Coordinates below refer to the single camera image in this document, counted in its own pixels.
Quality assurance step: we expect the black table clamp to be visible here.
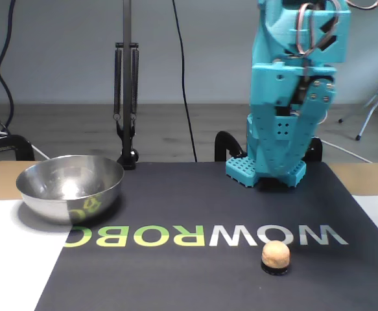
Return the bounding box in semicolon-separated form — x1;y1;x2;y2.
303;135;324;163
214;130;248;163
0;134;36;162

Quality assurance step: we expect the thin black cable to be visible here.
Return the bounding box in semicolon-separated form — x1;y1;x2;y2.
172;0;198;163

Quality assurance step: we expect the metal bowl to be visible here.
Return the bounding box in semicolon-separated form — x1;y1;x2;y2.
16;154;125;226

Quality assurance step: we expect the red white black servo cable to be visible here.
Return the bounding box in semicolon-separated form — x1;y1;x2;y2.
346;0;378;10
297;3;338;59

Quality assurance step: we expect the dark blue cable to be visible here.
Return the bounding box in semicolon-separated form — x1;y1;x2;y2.
0;0;16;133

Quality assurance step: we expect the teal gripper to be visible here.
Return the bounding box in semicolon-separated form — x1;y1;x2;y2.
251;63;338;178

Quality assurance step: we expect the cork ball with black base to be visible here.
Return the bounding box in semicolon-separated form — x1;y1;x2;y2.
260;240;292;277

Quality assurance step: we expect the black WOWROBO mat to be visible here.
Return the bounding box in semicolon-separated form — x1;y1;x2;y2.
34;161;378;311

